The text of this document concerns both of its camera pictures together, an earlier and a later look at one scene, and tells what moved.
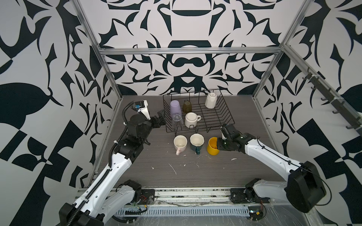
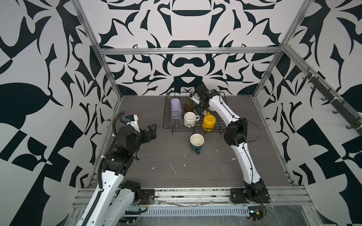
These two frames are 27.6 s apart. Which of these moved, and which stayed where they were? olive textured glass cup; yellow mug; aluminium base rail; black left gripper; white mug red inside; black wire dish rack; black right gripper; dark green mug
Moved: black right gripper; black left gripper; yellow mug
Stayed: aluminium base rail; white mug red inside; black wire dish rack; dark green mug; olive textured glass cup
